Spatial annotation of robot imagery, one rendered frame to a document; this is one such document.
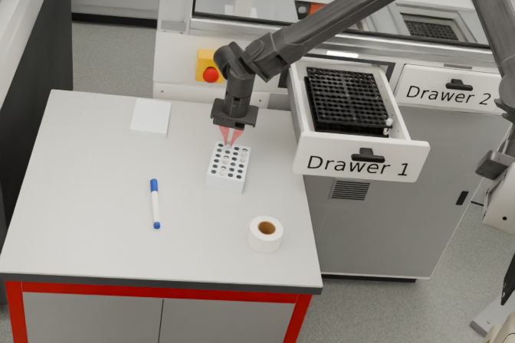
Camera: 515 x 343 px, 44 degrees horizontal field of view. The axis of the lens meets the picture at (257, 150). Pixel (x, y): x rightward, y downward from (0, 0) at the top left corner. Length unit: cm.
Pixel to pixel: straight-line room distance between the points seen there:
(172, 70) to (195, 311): 63
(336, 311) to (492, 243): 80
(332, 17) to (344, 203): 84
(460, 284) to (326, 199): 75
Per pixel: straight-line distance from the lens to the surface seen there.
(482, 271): 261
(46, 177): 144
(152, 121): 157
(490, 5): 117
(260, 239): 129
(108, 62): 319
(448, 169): 200
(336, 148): 139
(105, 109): 162
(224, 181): 141
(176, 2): 155
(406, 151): 144
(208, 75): 156
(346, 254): 219
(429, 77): 174
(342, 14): 130
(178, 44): 160
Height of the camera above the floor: 174
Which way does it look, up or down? 39 degrees down
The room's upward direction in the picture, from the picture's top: 12 degrees clockwise
